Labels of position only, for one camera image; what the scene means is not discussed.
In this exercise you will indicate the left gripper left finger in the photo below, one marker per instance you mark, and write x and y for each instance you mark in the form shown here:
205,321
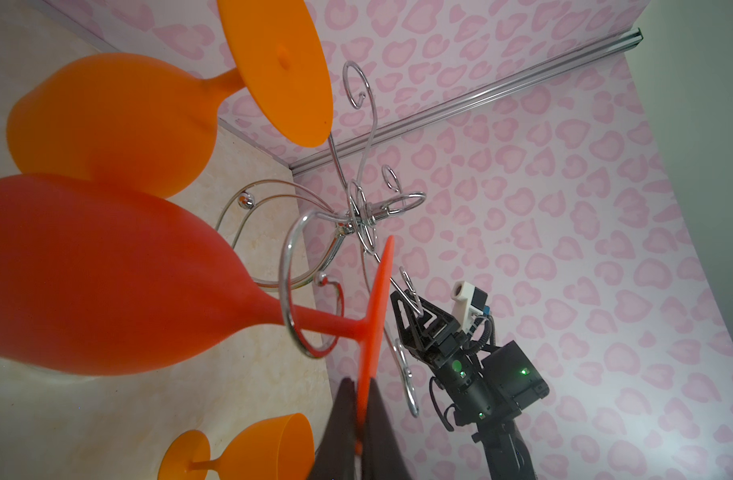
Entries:
335,457

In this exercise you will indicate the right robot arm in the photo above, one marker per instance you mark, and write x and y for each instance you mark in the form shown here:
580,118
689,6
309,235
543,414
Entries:
489,385

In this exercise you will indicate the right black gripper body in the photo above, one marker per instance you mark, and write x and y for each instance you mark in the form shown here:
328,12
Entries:
462,367

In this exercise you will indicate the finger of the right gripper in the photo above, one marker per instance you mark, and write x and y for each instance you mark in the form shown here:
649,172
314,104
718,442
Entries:
430,333

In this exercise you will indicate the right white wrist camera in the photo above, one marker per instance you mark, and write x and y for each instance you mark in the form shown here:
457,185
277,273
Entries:
470,303

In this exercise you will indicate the orange wine glass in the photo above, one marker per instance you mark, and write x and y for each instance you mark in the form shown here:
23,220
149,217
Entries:
140,123
275,448

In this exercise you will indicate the red wine glass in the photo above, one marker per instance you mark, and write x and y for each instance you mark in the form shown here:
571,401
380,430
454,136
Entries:
96,280

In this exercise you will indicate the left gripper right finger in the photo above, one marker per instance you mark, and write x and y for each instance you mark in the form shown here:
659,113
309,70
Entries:
381,456

